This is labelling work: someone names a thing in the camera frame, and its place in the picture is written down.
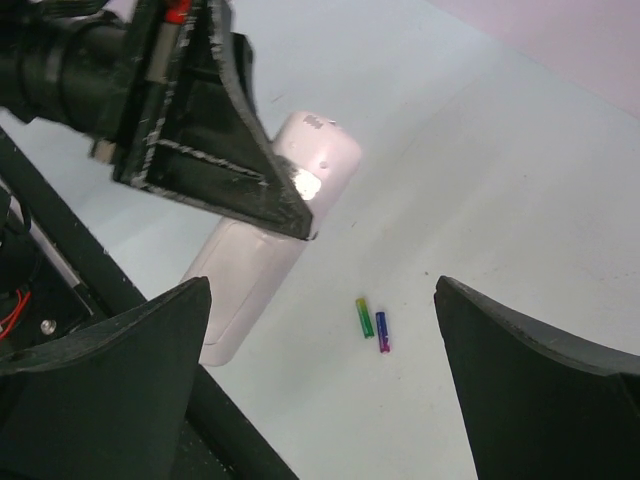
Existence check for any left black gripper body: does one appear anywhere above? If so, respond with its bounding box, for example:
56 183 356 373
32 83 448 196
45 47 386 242
91 1 210 185

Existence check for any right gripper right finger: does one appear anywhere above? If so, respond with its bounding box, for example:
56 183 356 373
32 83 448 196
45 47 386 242
434 276 639 479

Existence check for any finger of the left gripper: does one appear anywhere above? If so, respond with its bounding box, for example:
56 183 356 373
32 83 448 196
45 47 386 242
127 1 313 239

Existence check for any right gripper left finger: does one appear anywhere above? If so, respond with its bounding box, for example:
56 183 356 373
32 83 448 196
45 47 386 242
1 278 211 479

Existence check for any white remote control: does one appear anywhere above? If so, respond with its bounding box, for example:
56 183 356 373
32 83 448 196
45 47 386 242
183 111 362 367

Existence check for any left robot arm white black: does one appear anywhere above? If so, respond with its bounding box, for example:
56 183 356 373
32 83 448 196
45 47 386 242
1 1 313 240

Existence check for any blue purple AAA battery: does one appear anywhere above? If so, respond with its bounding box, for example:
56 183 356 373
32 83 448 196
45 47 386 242
375 311 391 354

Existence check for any green AAA battery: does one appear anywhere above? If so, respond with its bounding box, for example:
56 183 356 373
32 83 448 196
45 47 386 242
355 297 375 339

